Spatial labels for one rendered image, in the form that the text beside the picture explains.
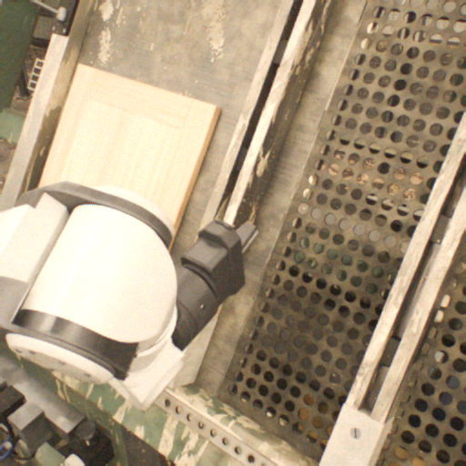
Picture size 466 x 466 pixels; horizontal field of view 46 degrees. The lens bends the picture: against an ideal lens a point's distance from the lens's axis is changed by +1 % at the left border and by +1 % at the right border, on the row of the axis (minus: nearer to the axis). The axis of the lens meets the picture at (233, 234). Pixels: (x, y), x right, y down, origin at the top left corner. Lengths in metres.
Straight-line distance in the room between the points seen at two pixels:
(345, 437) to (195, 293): 0.33
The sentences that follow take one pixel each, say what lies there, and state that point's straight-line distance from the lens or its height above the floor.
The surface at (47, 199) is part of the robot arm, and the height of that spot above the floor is 1.47.
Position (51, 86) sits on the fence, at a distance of 1.29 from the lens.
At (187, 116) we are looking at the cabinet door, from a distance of 1.06.
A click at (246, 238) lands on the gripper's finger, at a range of 0.76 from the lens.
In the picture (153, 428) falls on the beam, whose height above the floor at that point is 0.84.
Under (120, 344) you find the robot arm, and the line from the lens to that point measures 0.40.
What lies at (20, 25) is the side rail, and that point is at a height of 1.30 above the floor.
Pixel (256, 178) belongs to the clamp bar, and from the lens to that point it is 0.92.
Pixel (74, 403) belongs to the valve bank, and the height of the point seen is 0.75.
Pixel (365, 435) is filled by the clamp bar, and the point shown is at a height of 1.01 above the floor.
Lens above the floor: 1.70
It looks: 37 degrees down
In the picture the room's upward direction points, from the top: straight up
